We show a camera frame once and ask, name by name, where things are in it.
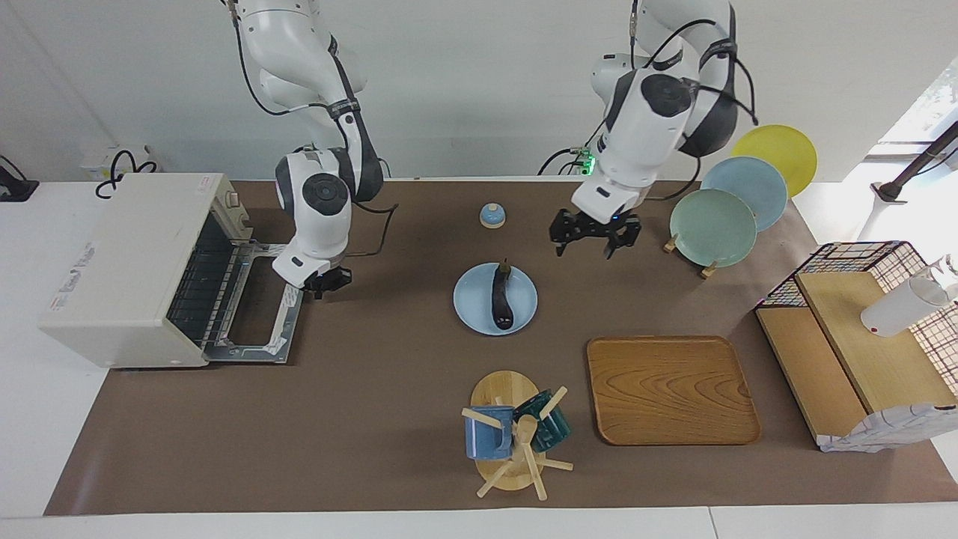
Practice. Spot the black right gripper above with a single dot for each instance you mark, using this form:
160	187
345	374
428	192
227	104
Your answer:
329	278

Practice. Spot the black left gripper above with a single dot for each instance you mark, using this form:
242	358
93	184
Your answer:
595	227

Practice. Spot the toaster oven glass door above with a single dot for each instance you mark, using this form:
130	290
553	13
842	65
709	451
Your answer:
258	314

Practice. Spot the dark purple eggplant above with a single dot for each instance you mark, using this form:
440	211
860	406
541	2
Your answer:
500	299

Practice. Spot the light blue serving plate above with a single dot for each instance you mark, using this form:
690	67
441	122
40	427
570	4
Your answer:
471	299

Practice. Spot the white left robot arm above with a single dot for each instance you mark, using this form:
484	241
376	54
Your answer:
651	112

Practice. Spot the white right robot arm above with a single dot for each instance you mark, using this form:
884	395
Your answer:
322	202

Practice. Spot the cream toaster oven body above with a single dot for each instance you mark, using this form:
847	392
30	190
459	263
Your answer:
120	262

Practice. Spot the small blue white bell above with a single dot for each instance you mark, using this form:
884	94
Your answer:
492	217

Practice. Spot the brown table mat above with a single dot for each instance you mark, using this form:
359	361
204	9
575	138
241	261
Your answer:
374	389

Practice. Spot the pale green plate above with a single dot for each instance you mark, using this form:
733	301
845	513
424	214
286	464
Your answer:
711	228

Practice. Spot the wooden plate rack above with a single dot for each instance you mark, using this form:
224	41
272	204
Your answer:
709	269

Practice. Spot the pale blue racked plate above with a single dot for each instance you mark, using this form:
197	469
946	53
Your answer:
748	180

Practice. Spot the wooden serving tray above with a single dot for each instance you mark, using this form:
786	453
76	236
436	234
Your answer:
673	389

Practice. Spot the wooden mug tree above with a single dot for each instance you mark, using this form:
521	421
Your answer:
501	389

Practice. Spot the dark green mug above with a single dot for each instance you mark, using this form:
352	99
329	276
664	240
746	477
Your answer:
554	430

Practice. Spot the yellow plate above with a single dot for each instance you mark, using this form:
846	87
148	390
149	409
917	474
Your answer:
778	146

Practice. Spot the blue mug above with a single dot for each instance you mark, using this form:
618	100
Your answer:
485	442

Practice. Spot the white power strip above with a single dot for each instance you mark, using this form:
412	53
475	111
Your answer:
90	161

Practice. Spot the white cup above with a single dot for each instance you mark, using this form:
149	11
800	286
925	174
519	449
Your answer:
898	311

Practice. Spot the wooden step shelf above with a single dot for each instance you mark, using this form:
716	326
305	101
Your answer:
883	359

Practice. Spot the black clamp device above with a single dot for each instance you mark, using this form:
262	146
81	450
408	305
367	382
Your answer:
15	189

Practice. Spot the black stand pole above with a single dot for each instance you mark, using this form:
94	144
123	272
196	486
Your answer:
917	165

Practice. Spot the white crumpled cloth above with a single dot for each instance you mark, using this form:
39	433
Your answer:
891	430

